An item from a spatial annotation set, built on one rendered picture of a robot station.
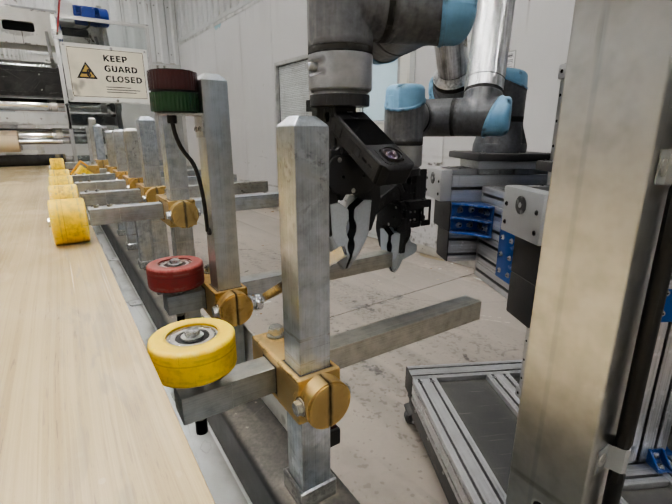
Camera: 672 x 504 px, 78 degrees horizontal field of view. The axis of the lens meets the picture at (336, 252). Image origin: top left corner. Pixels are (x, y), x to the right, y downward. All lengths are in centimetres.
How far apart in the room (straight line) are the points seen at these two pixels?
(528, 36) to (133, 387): 331
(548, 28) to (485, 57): 247
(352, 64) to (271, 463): 48
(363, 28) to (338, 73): 5
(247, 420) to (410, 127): 56
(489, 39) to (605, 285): 79
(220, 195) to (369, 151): 24
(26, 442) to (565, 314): 33
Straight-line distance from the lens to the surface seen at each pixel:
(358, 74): 50
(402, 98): 82
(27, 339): 51
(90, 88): 313
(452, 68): 127
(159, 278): 64
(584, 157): 19
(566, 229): 20
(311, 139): 37
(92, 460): 32
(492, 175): 129
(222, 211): 61
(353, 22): 51
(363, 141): 46
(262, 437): 62
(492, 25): 97
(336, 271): 78
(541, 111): 332
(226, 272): 63
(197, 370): 40
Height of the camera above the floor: 109
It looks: 16 degrees down
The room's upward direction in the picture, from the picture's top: straight up
